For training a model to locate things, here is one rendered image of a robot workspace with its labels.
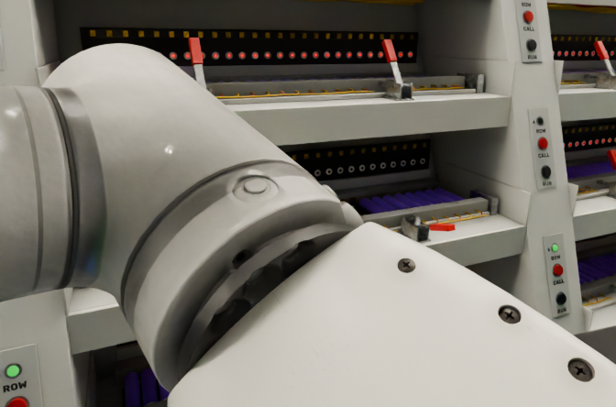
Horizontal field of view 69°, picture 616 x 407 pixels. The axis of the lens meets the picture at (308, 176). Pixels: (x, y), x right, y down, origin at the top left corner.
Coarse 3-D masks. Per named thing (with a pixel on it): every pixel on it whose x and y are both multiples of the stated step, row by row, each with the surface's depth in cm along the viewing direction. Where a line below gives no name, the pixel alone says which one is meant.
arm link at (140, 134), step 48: (96, 48) 21; (144, 48) 23; (96, 96) 16; (144, 96) 17; (192, 96) 18; (96, 144) 15; (144, 144) 15; (192, 144) 15; (240, 144) 16; (96, 192) 15; (144, 192) 14; (96, 240) 15; (144, 240) 14; (96, 288) 17
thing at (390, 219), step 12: (432, 204) 67; (444, 204) 68; (456, 204) 68; (468, 204) 68; (480, 204) 69; (360, 216) 63; (372, 216) 63; (384, 216) 63; (396, 216) 63; (420, 216) 65; (432, 216) 66; (444, 216) 66
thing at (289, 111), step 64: (192, 64) 52; (256, 64) 70; (320, 64) 74; (384, 64) 78; (448, 64) 78; (512, 64) 65; (256, 128) 52; (320, 128) 56; (384, 128) 59; (448, 128) 63
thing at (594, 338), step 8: (600, 328) 12; (608, 328) 12; (576, 336) 12; (584, 336) 12; (592, 336) 12; (600, 336) 12; (608, 336) 12; (592, 344) 12; (600, 344) 12; (608, 344) 12; (600, 352) 11; (608, 352) 11
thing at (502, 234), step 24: (456, 168) 78; (456, 192) 79; (480, 192) 72; (504, 192) 69; (528, 192) 65; (504, 216) 69; (432, 240) 61; (456, 240) 61; (480, 240) 63; (504, 240) 65; (72, 288) 48; (72, 312) 44; (96, 312) 45; (120, 312) 46; (72, 336) 45; (96, 336) 46; (120, 336) 46
